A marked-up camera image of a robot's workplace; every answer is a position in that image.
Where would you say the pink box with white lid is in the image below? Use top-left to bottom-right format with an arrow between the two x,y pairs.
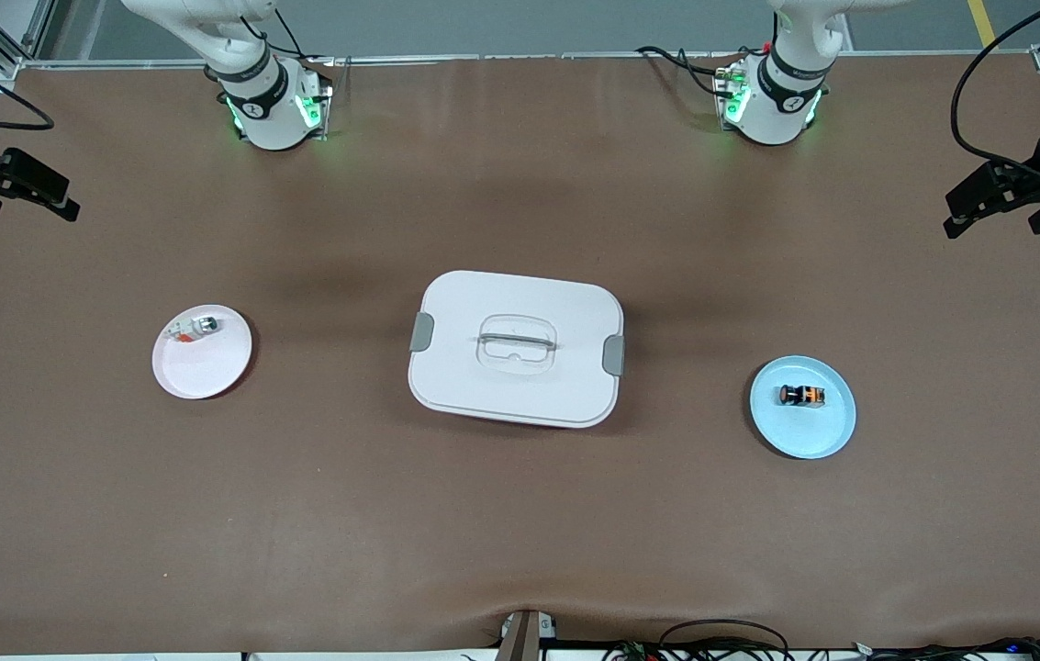
407,270 -> 626,430

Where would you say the white grey orange connector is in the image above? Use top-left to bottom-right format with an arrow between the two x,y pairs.
163,315 -> 219,343

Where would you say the pink round plate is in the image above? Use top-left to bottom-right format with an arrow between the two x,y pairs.
151,304 -> 254,400

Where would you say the light blue round plate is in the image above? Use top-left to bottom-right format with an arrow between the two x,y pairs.
749,355 -> 857,460

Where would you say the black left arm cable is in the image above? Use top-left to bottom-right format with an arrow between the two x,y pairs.
949,0 -> 1040,185

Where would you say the black base cable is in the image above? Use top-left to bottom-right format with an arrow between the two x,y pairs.
635,45 -> 728,98
244,7 -> 306,62

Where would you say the black cable bundle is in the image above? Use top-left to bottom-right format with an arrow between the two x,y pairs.
607,637 -> 1040,661

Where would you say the silver table edge rail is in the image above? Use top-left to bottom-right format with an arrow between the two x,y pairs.
19,50 -> 1039,69

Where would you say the black looped cable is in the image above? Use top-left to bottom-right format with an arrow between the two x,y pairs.
657,619 -> 792,661

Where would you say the brown camera post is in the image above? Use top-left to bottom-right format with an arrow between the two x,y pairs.
497,609 -> 558,661

